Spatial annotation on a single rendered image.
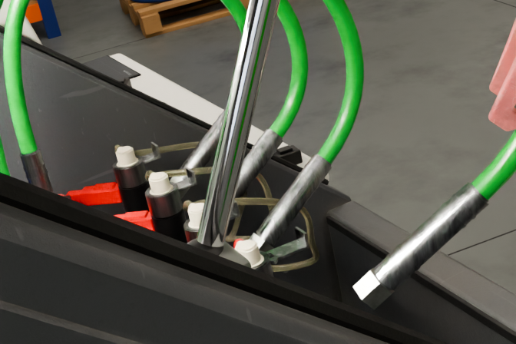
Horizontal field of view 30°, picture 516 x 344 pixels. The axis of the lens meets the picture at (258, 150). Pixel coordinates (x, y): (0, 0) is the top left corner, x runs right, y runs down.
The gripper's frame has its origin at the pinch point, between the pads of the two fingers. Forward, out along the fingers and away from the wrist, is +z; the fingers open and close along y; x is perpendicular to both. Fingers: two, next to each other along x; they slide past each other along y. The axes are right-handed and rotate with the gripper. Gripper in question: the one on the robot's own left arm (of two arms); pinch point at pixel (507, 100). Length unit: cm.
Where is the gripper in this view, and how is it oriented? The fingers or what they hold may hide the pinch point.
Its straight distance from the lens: 57.8
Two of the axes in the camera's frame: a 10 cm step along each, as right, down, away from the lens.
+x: 8.3, 5.2, 2.1
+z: -5.2, 5.9, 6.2
